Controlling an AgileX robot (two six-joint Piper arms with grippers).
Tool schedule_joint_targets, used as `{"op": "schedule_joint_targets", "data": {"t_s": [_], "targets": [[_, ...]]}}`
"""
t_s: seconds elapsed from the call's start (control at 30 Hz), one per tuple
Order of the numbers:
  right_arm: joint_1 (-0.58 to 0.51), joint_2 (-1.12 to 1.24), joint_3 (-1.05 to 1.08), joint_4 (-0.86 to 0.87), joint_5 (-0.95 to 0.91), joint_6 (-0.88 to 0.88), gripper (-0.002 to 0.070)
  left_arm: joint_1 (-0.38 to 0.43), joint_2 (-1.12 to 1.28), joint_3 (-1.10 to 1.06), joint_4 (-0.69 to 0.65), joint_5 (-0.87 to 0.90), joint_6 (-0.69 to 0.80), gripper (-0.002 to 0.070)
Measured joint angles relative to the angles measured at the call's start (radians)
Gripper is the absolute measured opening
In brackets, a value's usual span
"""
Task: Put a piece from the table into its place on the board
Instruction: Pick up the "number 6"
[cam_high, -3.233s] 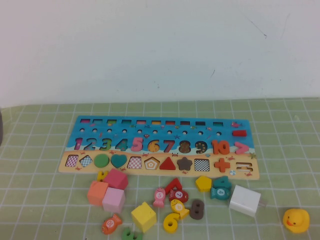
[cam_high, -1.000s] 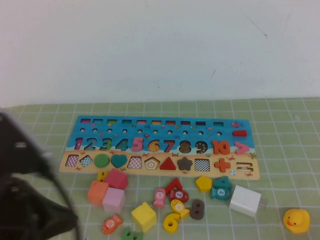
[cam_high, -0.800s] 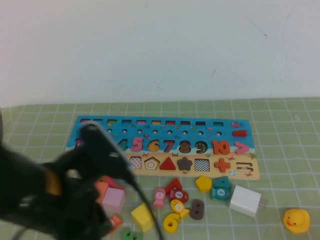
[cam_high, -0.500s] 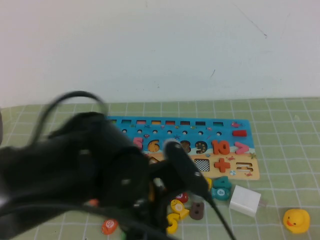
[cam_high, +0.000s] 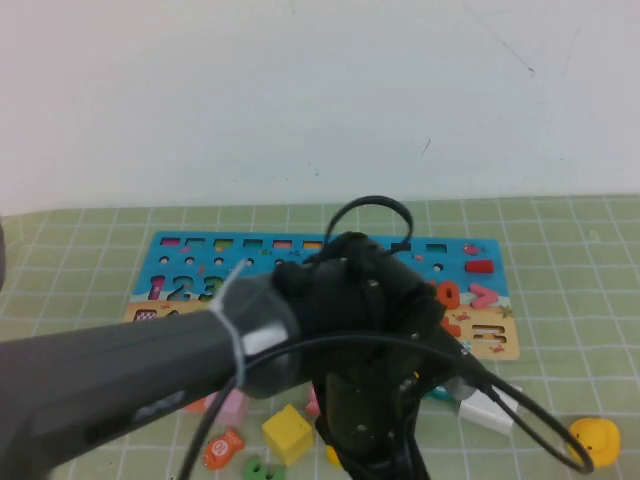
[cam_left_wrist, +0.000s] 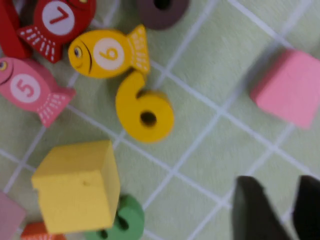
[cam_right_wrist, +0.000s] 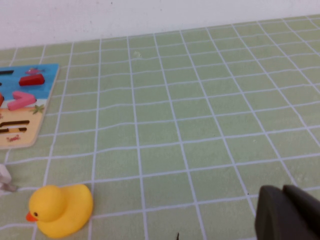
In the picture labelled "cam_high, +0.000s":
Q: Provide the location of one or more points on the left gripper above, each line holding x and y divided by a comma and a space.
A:
360, 415

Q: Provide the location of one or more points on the yellow number six piece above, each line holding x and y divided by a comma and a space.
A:
334, 456

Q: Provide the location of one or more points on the green number piece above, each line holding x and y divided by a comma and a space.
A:
252, 470

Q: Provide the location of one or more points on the orange plus piece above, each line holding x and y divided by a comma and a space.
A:
454, 330

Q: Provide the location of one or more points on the orange fish ten piece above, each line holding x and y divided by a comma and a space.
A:
220, 448

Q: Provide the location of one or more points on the orange number ten piece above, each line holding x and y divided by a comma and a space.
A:
456, 296

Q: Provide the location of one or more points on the pink greater-than puzzle piece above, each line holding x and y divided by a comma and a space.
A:
490, 296

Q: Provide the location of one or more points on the red rectangle puzzle piece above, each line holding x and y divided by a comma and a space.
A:
480, 266

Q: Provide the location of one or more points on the blue number puzzle board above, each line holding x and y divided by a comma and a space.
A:
210, 255

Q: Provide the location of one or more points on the yellow cube block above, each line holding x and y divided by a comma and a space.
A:
287, 435

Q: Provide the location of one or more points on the white charger adapter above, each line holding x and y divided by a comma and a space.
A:
487, 412

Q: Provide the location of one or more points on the pink cube block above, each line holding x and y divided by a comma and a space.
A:
234, 410

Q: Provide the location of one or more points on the white zip tie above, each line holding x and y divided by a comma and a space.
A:
232, 335

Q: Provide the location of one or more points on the yellow rubber duck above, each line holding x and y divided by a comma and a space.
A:
597, 440

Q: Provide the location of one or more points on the green checkered tablecloth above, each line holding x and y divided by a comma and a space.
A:
575, 300

